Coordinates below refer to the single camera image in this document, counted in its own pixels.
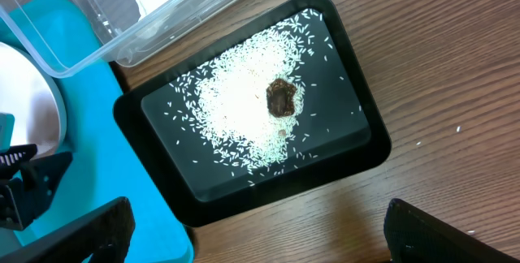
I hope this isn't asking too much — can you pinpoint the large white plate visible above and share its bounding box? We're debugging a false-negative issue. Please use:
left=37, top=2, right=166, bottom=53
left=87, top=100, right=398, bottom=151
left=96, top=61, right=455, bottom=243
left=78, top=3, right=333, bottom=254
left=1, top=43, right=67, bottom=157

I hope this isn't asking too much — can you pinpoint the black plastic tray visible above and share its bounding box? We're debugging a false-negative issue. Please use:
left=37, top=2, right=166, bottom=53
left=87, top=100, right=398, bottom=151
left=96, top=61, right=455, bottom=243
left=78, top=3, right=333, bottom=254
left=114, top=0, right=392, bottom=227

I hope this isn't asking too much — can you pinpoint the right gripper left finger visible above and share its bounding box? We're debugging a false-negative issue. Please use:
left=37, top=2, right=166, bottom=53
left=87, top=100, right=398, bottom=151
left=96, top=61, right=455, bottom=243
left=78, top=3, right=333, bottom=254
left=1, top=196, right=136, bottom=263

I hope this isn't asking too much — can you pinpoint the clear plastic bin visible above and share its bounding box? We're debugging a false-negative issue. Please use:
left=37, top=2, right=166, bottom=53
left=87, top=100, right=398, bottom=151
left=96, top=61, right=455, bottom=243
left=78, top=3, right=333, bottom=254
left=1, top=0, right=238, bottom=78

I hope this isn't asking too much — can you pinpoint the white rice pile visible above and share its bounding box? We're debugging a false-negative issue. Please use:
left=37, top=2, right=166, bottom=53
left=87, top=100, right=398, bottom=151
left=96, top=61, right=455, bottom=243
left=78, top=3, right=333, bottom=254
left=162, top=7, right=362, bottom=187

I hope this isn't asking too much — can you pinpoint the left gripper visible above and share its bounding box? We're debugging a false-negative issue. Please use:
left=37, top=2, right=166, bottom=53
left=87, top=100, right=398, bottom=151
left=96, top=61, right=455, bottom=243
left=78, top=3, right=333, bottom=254
left=1, top=113, right=72, bottom=231

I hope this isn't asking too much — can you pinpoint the teal plastic tray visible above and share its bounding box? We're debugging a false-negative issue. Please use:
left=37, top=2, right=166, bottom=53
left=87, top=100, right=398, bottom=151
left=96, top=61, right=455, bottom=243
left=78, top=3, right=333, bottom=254
left=1, top=0, right=194, bottom=262

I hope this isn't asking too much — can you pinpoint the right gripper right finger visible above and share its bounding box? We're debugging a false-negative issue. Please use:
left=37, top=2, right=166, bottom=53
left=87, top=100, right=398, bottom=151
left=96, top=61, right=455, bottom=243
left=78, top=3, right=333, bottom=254
left=383, top=199, right=519, bottom=263

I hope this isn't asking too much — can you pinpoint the brown food piece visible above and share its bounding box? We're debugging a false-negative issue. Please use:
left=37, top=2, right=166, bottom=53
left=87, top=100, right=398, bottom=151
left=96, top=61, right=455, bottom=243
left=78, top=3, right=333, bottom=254
left=266, top=79, right=297, bottom=118

